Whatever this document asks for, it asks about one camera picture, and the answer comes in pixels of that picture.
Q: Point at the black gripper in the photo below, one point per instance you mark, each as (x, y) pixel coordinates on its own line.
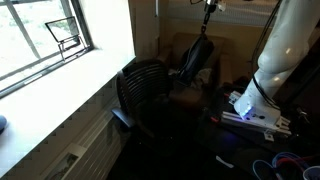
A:
(210, 2)

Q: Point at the black cloth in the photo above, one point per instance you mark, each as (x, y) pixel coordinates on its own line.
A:
(198, 56)

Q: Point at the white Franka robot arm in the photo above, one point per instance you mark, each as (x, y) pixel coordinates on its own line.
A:
(283, 50)

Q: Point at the brown leather sofa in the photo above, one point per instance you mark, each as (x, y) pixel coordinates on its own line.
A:
(226, 66)

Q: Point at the black slatted office chair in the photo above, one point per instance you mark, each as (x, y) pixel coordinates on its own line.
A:
(143, 80)

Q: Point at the white textured window blind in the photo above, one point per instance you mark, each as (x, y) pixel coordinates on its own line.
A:
(240, 13)

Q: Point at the white blind pull wand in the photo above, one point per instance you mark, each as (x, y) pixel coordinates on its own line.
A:
(156, 8)

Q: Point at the white crumpled towel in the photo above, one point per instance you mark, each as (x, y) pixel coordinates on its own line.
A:
(205, 76)

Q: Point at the red black table clamp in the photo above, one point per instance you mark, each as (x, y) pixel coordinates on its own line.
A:
(215, 119)
(228, 95)

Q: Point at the black robot table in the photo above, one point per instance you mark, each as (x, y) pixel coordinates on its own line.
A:
(226, 143)

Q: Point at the black framed window stand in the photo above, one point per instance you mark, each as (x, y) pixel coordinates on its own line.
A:
(61, 48)

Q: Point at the white tape strip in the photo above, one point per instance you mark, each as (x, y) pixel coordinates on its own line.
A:
(225, 162)

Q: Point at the clear plastic cup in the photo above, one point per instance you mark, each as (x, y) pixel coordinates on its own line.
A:
(313, 173)

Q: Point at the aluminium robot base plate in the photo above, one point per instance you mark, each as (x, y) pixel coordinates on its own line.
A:
(253, 121)

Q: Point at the white wall heater unit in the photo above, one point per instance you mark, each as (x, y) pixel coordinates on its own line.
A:
(96, 146)

